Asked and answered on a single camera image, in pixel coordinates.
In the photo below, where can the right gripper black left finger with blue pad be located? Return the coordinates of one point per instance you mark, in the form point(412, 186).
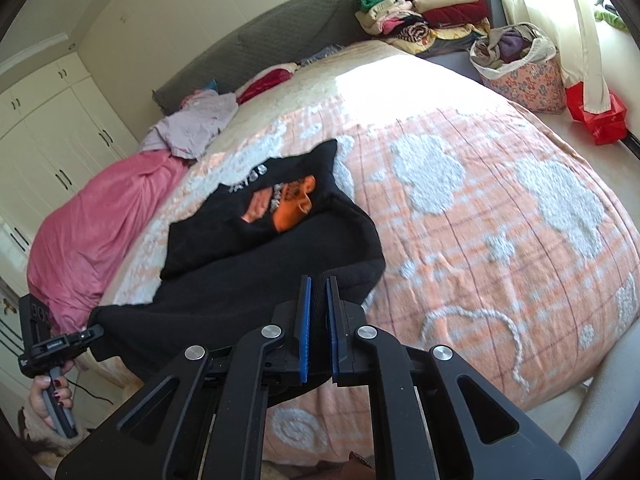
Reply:
point(288, 363)

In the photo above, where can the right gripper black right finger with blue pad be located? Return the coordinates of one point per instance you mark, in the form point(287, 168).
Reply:
point(354, 343)

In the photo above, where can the black orange knit sweater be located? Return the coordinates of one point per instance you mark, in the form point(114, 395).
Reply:
point(243, 252)

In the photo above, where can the pile of folded clothes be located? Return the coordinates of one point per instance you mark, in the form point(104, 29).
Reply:
point(413, 26)

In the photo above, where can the left hand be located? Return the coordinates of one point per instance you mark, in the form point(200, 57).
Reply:
point(46, 392)

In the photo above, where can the pink blanket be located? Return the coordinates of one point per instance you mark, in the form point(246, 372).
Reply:
point(80, 246)

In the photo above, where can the peach patterned bed quilt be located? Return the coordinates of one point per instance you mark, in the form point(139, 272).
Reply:
point(500, 240)

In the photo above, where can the lilac pyjama garment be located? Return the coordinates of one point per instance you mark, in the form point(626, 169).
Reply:
point(187, 133)

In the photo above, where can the white wardrobe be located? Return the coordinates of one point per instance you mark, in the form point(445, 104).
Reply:
point(57, 132)

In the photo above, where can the red pillow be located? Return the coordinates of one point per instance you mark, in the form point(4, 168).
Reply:
point(265, 80)

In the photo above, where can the grey padded headboard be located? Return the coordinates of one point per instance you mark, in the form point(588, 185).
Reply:
point(295, 30)

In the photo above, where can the grey bedside cabinet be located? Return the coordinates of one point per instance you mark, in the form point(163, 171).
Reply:
point(454, 53)

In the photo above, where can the floral laundry basket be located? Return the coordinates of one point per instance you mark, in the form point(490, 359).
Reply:
point(520, 62)

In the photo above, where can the cream curtain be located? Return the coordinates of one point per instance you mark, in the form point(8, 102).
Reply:
point(571, 26)

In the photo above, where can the green cloth on sill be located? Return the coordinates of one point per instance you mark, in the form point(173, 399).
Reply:
point(610, 18)

